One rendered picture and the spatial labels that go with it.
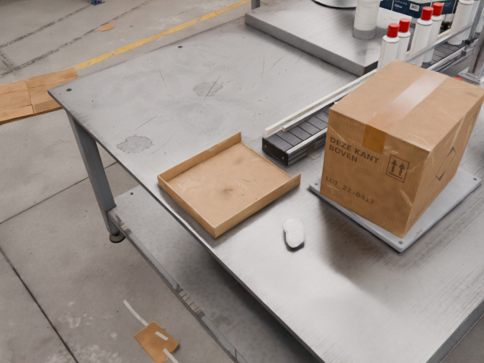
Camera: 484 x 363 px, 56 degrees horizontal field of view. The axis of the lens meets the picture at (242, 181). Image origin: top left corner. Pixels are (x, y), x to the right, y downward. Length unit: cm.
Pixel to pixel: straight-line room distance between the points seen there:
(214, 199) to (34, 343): 115
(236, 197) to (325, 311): 40
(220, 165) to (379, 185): 48
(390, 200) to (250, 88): 77
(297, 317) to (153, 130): 79
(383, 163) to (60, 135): 239
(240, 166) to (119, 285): 102
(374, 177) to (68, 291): 153
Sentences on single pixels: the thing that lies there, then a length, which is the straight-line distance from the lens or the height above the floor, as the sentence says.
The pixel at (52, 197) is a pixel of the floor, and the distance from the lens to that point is 266.
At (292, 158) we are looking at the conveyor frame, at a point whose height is 85.
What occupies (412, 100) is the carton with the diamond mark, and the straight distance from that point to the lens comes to 112.
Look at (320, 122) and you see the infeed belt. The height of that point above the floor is 88.
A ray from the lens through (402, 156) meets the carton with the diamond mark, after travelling 101.
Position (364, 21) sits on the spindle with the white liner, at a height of 95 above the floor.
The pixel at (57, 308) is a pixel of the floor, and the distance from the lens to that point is 217.
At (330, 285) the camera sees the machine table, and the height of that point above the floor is 83.
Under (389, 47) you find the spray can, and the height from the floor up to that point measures 102.
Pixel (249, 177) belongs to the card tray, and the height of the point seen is 83.
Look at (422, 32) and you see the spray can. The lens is 171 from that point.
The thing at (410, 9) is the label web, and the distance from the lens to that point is 206.
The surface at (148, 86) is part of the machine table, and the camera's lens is 175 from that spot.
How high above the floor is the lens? 170
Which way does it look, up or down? 43 degrees down
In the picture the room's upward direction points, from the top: 2 degrees counter-clockwise
